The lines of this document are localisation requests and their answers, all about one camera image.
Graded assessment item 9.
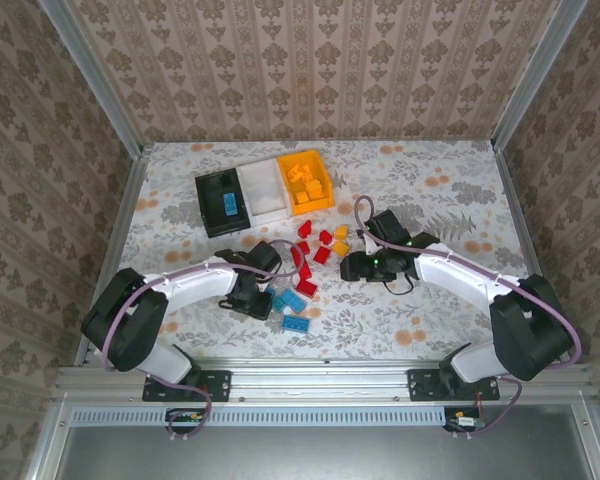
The grey metal sheet panel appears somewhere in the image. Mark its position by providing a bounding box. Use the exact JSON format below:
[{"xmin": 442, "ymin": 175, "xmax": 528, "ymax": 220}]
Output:
[{"xmin": 54, "ymin": 404, "xmax": 596, "ymax": 480}]

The black plastic container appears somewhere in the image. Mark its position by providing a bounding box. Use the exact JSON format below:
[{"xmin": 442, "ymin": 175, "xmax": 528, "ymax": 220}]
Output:
[{"xmin": 194, "ymin": 168, "xmax": 254, "ymax": 239}]

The long aluminium mounting rail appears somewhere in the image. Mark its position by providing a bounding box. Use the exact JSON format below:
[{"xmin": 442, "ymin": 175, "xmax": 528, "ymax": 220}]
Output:
[{"xmin": 54, "ymin": 357, "xmax": 599, "ymax": 404}]

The aluminium frame post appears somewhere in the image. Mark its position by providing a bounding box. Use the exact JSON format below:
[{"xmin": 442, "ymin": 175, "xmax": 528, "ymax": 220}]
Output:
[
  {"xmin": 37, "ymin": 0, "xmax": 146, "ymax": 159},
  {"xmin": 492, "ymin": 0, "xmax": 589, "ymax": 151}
]

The aluminium table side rail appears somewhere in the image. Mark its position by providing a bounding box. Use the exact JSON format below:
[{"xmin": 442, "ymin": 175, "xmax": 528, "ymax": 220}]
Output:
[
  {"xmin": 74, "ymin": 144, "xmax": 154, "ymax": 366},
  {"xmin": 492, "ymin": 142, "xmax": 571, "ymax": 364}
]

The small circuit board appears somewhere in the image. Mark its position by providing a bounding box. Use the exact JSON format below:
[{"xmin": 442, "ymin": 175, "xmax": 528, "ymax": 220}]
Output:
[
  {"xmin": 165, "ymin": 407, "xmax": 206, "ymax": 435},
  {"xmin": 443, "ymin": 407, "xmax": 484, "ymax": 434}
]

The white plastic container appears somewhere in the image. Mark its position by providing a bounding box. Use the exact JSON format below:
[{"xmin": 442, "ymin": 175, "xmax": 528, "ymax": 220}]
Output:
[{"xmin": 237, "ymin": 159, "xmax": 290, "ymax": 226}]

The floral patterned table cover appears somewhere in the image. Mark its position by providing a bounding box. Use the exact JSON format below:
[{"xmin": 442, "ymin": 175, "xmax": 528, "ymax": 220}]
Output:
[{"xmin": 92, "ymin": 141, "xmax": 554, "ymax": 362}]

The grey slotted cable duct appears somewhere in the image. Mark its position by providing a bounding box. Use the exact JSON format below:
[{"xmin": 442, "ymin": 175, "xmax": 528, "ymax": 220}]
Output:
[{"xmin": 72, "ymin": 405, "xmax": 446, "ymax": 427}]

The aluminium lower frame bar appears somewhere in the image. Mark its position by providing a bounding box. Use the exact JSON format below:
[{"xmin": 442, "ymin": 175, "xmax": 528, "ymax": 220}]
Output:
[
  {"xmin": 572, "ymin": 399, "xmax": 600, "ymax": 480},
  {"xmin": 22, "ymin": 399, "xmax": 76, "ymax": 480}
]

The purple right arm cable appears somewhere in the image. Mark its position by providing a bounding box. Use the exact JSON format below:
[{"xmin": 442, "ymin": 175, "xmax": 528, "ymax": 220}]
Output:
[{"xmin": 354, "ymin": 194, "xmax": 581, "ymax": 441}]

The yellow plastic container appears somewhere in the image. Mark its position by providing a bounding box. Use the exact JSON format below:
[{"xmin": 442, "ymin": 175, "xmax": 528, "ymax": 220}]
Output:
[{"xmin": 277, "ymin": 149, "xmax": 336, "ymax": 216}]

